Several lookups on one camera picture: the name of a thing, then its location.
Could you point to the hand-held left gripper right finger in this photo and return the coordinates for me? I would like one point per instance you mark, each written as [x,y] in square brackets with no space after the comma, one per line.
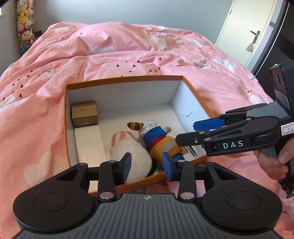
[167,167]

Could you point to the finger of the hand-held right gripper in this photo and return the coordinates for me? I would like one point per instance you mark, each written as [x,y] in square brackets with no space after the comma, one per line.
[206,124]
[190,139]

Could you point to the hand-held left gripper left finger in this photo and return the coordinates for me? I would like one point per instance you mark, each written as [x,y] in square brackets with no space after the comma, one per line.
[126,165]

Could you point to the white plush toy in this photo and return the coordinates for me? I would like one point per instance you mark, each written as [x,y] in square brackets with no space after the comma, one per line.
[133,154]

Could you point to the sailor plush toy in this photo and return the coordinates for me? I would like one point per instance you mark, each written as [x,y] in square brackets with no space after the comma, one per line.
[165,147]

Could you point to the white box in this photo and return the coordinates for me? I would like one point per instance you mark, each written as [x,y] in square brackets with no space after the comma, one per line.
[89,144]

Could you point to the gold gift box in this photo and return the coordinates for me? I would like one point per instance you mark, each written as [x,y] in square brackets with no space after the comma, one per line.
[85,115]

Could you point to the orange cardboard box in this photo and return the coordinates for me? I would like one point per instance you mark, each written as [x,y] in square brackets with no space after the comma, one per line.
[137,94]

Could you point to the person's right hand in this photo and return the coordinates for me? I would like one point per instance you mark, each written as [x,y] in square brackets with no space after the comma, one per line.
[272,166]

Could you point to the patterned hanging charm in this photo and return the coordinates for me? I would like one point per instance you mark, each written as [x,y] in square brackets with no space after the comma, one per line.
[250,46]

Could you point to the dark cabinet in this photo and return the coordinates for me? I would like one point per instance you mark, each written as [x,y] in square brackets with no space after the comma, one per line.
[284,41]

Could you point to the pink printed blanket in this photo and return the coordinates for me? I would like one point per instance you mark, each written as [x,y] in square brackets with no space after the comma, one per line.
[137,57]

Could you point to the white door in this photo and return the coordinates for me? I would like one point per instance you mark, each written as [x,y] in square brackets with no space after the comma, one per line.
[241,27]

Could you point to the column of plush toys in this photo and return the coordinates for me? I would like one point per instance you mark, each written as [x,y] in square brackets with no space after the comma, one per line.
[24,16]

